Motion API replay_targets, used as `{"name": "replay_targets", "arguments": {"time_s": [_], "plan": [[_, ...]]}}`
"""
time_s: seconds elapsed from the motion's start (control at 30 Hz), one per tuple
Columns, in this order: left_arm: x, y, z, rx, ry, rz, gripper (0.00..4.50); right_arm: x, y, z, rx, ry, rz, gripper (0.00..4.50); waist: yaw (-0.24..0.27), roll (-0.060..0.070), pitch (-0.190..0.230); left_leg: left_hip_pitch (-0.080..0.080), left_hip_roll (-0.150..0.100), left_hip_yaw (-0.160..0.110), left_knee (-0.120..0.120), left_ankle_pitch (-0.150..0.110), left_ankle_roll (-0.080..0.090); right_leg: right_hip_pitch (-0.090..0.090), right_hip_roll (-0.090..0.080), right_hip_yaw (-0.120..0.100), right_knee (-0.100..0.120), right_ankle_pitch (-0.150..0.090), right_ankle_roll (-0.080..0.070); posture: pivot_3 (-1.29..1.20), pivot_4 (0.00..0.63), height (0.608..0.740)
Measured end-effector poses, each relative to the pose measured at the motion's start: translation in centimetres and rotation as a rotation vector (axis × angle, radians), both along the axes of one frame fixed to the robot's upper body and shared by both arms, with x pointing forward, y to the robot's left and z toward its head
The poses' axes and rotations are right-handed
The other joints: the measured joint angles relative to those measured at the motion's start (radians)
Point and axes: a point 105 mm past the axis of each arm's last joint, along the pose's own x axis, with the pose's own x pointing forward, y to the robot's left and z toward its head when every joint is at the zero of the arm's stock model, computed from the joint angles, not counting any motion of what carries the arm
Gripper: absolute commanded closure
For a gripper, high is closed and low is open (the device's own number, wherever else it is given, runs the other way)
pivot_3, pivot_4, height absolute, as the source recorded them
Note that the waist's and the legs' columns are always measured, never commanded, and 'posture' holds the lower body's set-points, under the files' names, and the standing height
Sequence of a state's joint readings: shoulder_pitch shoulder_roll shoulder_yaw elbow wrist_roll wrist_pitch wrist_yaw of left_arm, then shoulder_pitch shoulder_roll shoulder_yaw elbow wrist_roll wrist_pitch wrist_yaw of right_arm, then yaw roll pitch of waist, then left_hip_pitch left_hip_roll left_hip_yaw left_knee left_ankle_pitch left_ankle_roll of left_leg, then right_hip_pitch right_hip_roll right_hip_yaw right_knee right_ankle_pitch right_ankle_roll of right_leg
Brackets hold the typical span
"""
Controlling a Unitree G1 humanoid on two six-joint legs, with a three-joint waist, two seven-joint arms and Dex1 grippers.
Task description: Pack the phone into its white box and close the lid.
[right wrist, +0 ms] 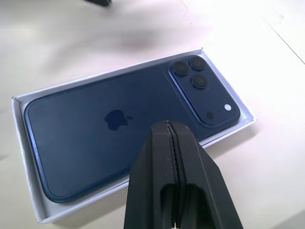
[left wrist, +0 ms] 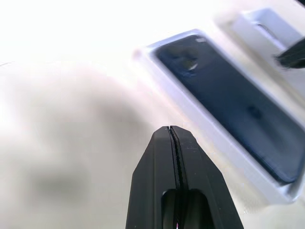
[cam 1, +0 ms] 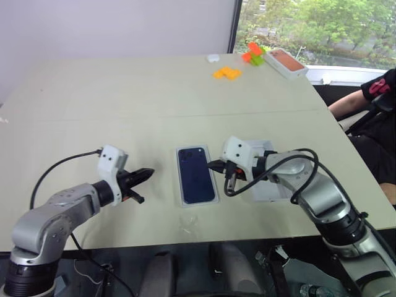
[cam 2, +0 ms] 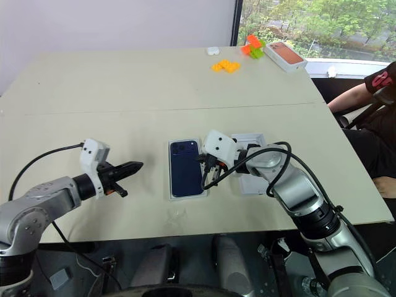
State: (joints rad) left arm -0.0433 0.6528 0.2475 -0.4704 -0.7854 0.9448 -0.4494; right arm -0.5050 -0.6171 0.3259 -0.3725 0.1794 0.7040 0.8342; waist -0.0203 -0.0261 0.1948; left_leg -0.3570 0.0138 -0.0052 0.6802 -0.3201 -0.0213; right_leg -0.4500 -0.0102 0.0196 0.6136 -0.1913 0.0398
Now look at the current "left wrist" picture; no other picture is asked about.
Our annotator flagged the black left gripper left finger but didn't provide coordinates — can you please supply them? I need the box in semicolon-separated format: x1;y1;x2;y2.
125;126;178;229

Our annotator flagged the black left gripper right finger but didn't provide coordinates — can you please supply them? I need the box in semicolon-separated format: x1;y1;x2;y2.
169;125;245;229

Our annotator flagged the white phone box lid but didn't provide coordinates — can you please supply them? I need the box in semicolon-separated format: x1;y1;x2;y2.
214;7;305;63

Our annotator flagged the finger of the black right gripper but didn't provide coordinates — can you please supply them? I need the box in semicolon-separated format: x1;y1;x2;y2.
273;35;305;70

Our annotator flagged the dark blue smartphone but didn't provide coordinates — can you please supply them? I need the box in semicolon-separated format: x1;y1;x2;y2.
156;34;301;184

